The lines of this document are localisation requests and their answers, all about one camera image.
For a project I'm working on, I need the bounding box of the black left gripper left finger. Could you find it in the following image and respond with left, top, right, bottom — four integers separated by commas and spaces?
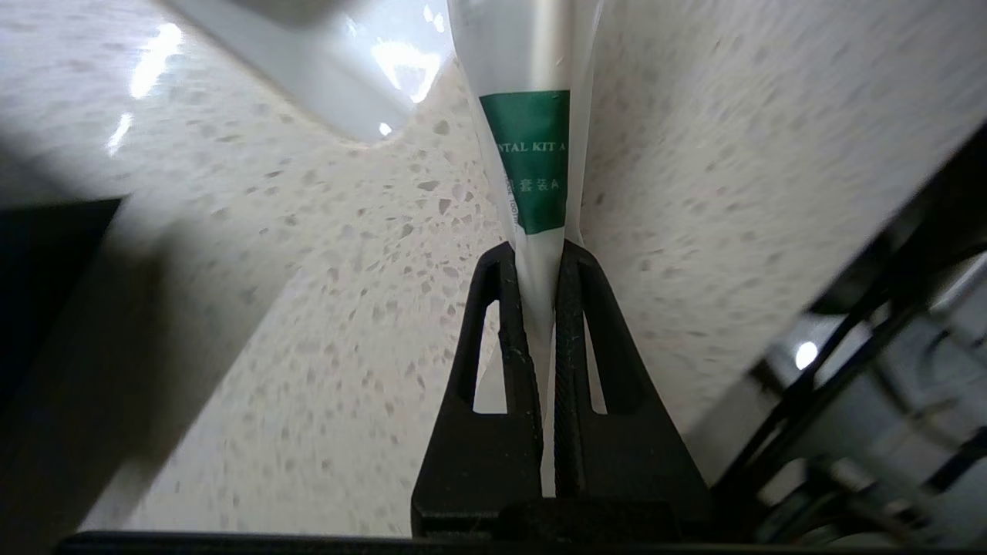
411, 240, 545, 537

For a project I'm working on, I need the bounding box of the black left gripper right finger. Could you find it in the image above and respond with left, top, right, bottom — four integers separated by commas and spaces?
552, 239, 715, 537

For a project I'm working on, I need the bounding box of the dental kit packet green label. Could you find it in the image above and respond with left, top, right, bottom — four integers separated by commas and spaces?
446, 0, 604, 494

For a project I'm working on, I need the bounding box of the white ceramic sink basin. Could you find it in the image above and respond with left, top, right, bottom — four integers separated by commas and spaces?
162, 0, 457, 144

